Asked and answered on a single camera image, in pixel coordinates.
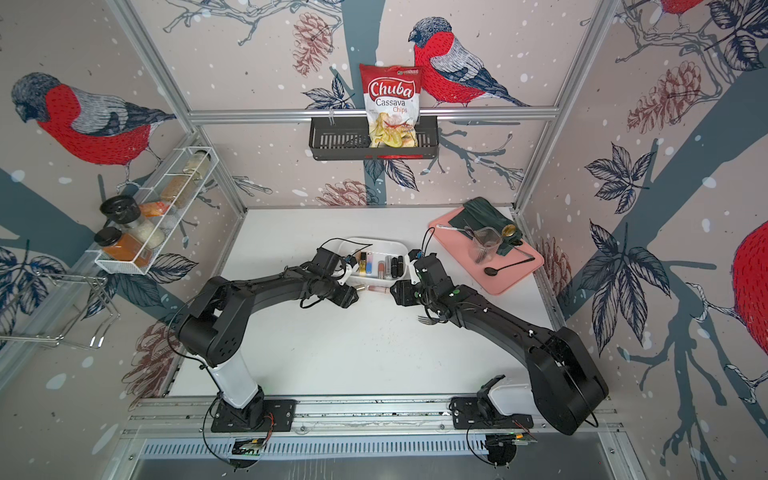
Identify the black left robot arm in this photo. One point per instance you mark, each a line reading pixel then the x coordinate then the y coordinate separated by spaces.
pixel 566 384

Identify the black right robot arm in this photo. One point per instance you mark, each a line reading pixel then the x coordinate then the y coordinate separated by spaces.
pixel 213 327

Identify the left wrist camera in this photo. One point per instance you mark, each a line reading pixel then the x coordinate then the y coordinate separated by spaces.
pixel 413 266

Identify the white handle utensil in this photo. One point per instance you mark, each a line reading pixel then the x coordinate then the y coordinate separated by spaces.
pixel 465 230

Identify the pink clear lip gloss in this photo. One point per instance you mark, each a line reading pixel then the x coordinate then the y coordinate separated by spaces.
pixel 379 289

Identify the white wire spice rack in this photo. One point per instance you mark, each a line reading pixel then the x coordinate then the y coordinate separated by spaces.
pixel 166 202

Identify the gold black lipstick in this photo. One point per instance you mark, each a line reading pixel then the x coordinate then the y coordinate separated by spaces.
pixel 363 264

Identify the fork with pink handle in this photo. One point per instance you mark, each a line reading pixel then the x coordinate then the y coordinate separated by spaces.
pixel 426 320

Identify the gold spoon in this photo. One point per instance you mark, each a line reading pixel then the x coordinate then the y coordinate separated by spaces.
pixel 511 235

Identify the metal wire hook rack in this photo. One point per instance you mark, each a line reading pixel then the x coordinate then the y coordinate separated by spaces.
pixel 51 310

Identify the red cassava chips bag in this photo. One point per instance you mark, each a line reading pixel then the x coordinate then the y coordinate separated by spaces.
pixel 392 103

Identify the black spoon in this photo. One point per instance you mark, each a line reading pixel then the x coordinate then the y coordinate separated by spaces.
pixel 494 271

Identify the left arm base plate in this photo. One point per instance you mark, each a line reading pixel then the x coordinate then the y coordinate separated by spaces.
pixel 259 416

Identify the dark green folded cloth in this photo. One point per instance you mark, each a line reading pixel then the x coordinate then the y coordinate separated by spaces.
pixel 478 213

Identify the black lid spice jar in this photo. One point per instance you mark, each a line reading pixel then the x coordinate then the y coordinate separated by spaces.
pixel 125 212

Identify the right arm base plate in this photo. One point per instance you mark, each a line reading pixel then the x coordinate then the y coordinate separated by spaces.
pixel 468 413

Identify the pink rectangular tray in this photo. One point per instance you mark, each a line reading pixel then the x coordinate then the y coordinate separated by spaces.
pixel 457 245

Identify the clear plastic cup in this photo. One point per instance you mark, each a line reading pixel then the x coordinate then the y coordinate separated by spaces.
pixel 484 246

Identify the white plastic storage box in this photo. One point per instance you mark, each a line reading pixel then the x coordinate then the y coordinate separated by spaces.
pixel 379 247

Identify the orange spice jar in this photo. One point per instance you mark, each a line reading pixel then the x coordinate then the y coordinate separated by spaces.
pixel 121 246

